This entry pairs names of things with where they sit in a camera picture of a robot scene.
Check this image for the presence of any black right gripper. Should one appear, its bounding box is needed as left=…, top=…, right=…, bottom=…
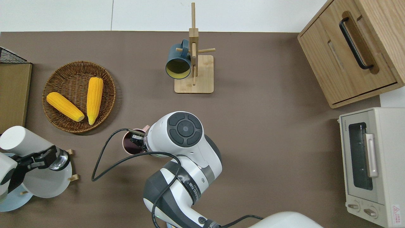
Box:
left=130, top=130, right=151, bottom=154

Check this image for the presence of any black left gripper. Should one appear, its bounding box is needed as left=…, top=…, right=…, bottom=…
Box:
left=7, top=145, right=59, bottom=194

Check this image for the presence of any pink mug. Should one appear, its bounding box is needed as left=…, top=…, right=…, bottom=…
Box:
left=122, top=124, right=151, bottom=155

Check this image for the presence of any grey plate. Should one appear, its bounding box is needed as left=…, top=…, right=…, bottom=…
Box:
left=22, top=149, right=72, bottom=199

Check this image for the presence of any wooden plate rack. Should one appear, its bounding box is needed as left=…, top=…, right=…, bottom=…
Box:
left=20, top=149, right=79, bottom=195

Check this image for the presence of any light blue plate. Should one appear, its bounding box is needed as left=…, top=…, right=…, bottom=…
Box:
left=0, top=153, right=34, bottom=212

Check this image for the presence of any yellow corn cob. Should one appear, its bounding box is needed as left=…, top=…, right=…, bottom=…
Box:
left=87, top=77, right=104, bottom=125
left=46, top=92, right=85, bottom=122

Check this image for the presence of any round wicker basket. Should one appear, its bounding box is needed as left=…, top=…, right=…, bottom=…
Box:
left=42, top=61, right=116, bottom=133

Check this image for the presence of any wooden mug tree stand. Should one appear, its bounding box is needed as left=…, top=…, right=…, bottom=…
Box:
left=174, top=3, right=217, bottom=94

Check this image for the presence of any dark blue mug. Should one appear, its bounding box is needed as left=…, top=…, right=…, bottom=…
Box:
left=165, top=39, right=192, bottom=79

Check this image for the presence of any wooden drawer cabinet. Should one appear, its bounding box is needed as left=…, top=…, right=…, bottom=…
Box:
left=297, top=0, right=405, bottom=109

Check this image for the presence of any white toaster oven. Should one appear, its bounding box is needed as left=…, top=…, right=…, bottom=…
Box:
left=338, top=107, right=405, bottom=228

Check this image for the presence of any wooden box with wire basket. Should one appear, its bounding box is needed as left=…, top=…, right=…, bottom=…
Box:
left=0, top=47, right=33, bottom=135

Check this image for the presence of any silver toaster door handle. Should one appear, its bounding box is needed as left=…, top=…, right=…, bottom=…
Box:
left=365, top=134, right=379, bottom=178

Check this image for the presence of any black cabinet handle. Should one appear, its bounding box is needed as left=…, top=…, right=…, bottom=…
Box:
left=339, top=16, right=374, bottom=69

